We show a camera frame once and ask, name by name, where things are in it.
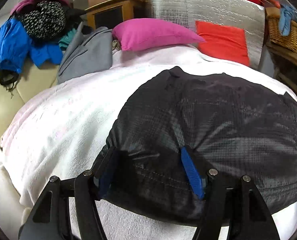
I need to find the grey garment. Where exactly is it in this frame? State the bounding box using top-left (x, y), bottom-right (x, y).
top-left (57, 23), bottom-right (113, 84)

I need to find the light blue cloth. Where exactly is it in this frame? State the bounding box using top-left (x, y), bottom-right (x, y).
top-left (278, 5), bottom-right (296, 36)

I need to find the red pillow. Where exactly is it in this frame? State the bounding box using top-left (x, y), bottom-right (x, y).
top-left (196, 21), bottom-right (250, 67)

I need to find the cream leather sofa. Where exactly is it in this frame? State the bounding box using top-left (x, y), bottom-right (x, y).
top-left (0, 59), bottom-right (58, 138)

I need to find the purple garment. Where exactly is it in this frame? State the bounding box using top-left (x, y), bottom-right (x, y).
top-left (10, 0), bottom-right (70, 15)

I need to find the teal garment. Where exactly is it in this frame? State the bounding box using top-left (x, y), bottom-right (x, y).
top-left (57, 28), bottom-right (76, 51)

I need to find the wooden cabinet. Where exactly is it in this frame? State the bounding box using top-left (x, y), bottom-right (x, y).
top-left (86, 0), bottom-right (145, 29)

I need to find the blue garment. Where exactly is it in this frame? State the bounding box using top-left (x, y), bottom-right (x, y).
top-left (0, 18), bottom-right (63, 74)

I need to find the silver foil insulation sheet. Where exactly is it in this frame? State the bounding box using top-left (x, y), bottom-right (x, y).
top-left (145, 0), bottom-right (265, 69)

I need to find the black quilted puffer jacket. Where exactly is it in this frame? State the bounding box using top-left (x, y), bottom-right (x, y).
top-left (97, 67), bottom-right (297, 226)

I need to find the wicker basket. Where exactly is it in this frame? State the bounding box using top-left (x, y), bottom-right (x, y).
top-left (266, 13), bottom-right (297, 57)

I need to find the magenta pillow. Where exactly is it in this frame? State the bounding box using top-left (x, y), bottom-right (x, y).
top-left (112, 18), bottom-right (205, 51)

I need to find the white bed cover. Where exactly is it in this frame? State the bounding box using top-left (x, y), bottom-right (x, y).
top-left (1, 46), bottom-right (297, 239)

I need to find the wooden shelf unit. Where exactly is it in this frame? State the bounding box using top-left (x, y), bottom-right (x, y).
top-left (266, 40), bottom-right (297, 96)

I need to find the black white speckled garment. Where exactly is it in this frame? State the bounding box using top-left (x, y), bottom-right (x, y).
top-left (17, 1), bottom-right (66, 43)

